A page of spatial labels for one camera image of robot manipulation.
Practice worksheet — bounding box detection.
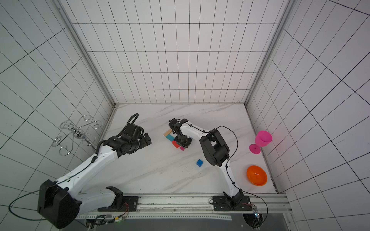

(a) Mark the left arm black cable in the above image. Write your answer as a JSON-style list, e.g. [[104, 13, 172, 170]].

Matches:
[[8, 152, 102, 221]]

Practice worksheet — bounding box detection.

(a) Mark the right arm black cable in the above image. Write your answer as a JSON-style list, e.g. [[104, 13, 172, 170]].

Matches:
[[187, 122, 269, 223]]

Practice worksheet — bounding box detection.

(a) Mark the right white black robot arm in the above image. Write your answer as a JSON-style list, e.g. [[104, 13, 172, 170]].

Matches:
[[169, 118, 244, 210]]

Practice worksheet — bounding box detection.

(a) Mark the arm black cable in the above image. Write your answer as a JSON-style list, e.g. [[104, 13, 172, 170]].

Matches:
[[8, 152, 102, 221], [187, 122, 269, 223]]

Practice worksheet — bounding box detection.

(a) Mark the pink plastic goblet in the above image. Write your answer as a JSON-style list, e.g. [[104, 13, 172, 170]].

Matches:
[[249, 131, 273, 155]]

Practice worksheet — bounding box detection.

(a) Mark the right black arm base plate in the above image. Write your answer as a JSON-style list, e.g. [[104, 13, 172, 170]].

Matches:
[[211, 195, 252, 212]]

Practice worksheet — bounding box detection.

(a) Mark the aluminium mounting rail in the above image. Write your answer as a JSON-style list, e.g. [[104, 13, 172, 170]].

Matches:
[[59, 192, 290, 215]]

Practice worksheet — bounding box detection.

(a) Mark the natural wood block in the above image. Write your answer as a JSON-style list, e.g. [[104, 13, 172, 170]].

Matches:
[[164, 129, 172, 137]]

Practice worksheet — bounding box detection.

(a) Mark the chrome cup holder rack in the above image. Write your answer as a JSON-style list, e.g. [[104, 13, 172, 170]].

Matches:
[[52, 115, 103, 157]]

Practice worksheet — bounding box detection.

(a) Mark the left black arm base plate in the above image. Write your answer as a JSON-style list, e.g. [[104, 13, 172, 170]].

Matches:
[[97, 196, 139, 213]]

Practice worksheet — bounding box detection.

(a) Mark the teal block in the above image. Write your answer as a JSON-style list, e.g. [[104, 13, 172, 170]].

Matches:
[[166, 134, 174, 142]]

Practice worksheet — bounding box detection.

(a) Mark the orange plastic bowl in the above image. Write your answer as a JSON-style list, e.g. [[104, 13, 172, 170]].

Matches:
[[247, 166, 268, 186]]

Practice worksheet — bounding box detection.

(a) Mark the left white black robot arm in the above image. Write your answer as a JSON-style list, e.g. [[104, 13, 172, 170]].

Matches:
[[37, 123, 151, 229]]

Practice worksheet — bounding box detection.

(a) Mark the dark blue cube block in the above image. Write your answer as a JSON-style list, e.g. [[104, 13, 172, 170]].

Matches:
[[196, 159, 203, 167]]

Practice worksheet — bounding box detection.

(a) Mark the red block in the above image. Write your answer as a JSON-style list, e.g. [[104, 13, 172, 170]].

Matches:
[[172, 141, 180, 149]]

